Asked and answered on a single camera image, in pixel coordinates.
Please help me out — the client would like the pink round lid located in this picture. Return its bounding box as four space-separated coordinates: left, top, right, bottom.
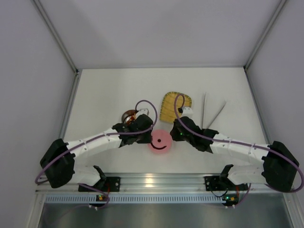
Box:
148 129 172 154

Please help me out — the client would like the round steel lunch bowl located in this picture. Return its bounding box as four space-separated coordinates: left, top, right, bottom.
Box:
121 109 138 125

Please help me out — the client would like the slotted cable duct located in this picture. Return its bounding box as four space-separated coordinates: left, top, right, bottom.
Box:
44 193 224 204

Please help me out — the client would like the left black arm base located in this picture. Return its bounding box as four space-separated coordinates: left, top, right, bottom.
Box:
78 176 121 192

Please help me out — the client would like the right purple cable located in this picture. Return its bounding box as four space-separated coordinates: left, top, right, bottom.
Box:
174 94 304 193

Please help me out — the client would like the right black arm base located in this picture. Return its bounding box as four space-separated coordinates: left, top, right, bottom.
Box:
204 175 248 191

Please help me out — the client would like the left aluminium frame post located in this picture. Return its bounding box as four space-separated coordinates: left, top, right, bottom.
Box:
30 0 80 74

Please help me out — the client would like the bamboo woven serving tray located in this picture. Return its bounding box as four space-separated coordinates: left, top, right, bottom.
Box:
159 91 192 124

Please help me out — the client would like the right aluminium frame post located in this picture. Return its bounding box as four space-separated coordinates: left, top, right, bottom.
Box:
244 0 295 70

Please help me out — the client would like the aluminium mounting rail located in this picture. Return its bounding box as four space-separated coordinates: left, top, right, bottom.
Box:
35 173 279 194

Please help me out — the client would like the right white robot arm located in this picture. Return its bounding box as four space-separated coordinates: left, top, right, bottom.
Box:
170 116 304 192

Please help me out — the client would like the aluminium frame post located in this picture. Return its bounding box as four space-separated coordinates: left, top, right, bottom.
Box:
244 0 295 70
30 0 80 74

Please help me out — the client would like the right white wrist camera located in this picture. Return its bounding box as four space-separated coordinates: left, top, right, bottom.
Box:
181 107 193 118

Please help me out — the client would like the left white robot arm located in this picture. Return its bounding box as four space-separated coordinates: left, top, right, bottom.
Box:
40 114 153 191

